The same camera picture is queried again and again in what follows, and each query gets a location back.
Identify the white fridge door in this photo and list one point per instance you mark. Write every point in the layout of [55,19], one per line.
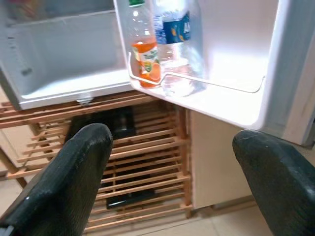
[233,49]

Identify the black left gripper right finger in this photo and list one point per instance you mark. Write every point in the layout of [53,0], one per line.
[283,182]

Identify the small black tray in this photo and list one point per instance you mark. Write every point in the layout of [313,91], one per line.
[130,200]

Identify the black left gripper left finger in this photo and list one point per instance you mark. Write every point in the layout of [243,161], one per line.
[59,182]

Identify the orange juice bottle green cap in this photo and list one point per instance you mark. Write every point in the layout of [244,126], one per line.
[145,59]

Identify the large black tray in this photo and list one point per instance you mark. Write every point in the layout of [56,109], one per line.
[123,123]

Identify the beige cabinet side panel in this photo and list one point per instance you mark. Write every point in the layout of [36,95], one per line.
[214,167]

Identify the fridge levelling foot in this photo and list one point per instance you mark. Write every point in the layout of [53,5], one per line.
[84,98]

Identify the clear water bottle blue label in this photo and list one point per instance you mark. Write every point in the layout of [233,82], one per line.
[177,49]

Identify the wooden slatted rack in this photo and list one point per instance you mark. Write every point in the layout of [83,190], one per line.
[147,152]

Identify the white mini fridge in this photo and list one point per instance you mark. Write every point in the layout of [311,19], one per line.
[69,61]

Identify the clear fridge shelf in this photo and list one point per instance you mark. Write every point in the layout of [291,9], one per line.
[66,17]

